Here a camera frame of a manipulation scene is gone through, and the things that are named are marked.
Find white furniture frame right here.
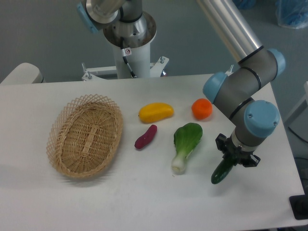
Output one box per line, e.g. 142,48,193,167
285,82,308,143

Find blue plastic bag centre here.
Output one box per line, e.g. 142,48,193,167
232,0,256,10

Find orange tangerine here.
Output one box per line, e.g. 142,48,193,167
191,98,213,120

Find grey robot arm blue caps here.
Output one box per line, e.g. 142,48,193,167
77,0,285,167

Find woven wicker basket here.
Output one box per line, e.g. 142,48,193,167
46,94,123,179

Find dark green cucumber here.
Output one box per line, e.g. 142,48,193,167
211,158,234,184

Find black device at table edge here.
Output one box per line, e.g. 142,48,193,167
289,194,308,220

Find purple sweet potato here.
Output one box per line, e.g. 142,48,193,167
134,125,157,150

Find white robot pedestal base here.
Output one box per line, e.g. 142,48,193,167
82,12,169,81

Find white chair armrest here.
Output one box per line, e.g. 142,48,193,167
0,63,46,86

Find blue plastic bag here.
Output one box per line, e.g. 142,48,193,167
275,0,308,29
232,0,256,10

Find blue plastic bag right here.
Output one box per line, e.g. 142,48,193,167
275,0,308,29

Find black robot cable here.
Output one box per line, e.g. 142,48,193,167
119,36,137,78

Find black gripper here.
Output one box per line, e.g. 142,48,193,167
215,133,260,167

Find yellow mango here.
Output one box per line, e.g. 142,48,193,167
138,103,174,123

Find green bok choy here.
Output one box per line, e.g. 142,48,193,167
171,123,203,175

